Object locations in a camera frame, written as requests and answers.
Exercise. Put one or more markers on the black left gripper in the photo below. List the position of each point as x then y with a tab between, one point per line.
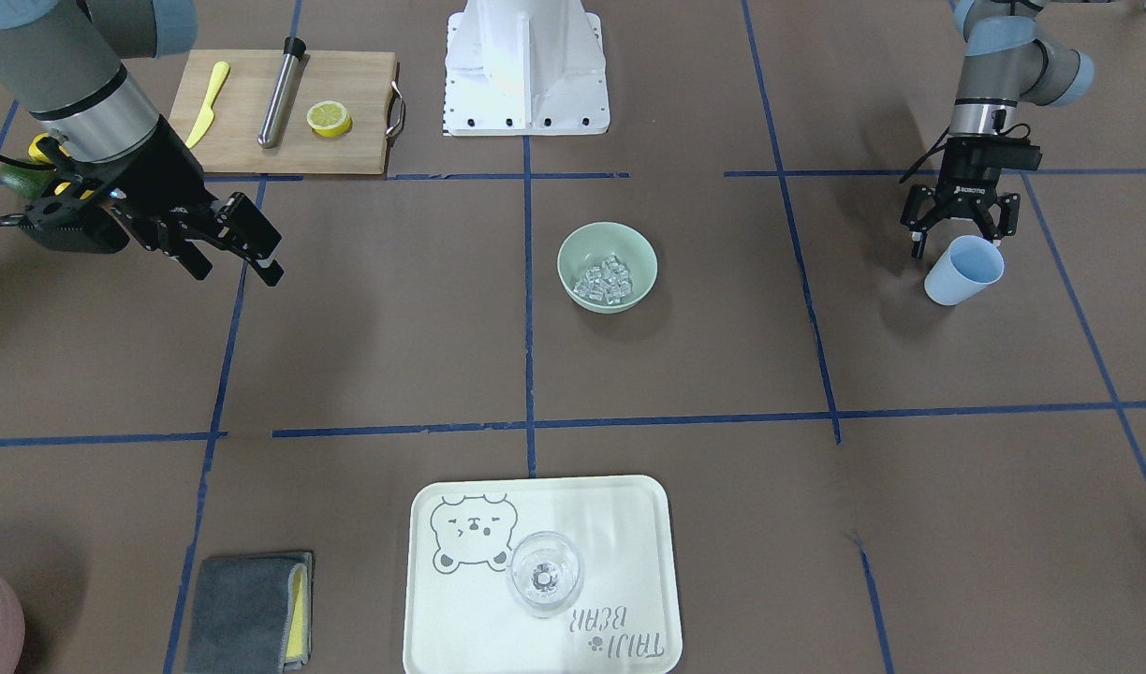
964	176

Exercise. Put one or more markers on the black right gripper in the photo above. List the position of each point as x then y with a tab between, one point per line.
164	178

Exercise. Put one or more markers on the light blue plastic cup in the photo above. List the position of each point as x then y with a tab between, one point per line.
965	268

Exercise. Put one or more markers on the green ceramic bowl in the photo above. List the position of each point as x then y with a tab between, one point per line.
590	243

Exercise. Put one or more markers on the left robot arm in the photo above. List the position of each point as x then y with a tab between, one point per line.
1010	59

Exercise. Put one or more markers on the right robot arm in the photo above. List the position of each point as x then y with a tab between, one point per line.
65	62

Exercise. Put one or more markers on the yellow lemon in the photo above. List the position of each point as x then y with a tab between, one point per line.
66	189
43	148

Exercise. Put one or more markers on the steel muddler rod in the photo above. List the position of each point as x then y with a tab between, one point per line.
275	117

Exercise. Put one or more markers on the lemon half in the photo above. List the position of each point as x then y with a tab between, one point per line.
329	119

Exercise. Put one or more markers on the yellow plastic knife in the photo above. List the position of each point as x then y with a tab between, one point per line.
206	113

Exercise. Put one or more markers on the grey folded cloth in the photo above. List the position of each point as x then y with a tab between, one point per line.
252	613

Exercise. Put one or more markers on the white bear serving tray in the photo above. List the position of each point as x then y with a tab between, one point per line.
460	616

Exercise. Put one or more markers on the clear wine glass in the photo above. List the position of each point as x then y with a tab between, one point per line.
546	574

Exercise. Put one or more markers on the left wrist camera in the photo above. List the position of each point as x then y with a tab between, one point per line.
1016	154

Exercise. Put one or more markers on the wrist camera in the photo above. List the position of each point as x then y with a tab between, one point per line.
73	226
1016	154

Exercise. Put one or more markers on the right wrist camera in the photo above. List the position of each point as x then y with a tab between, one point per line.
73	226

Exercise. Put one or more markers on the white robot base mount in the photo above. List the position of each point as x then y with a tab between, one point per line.
525	68

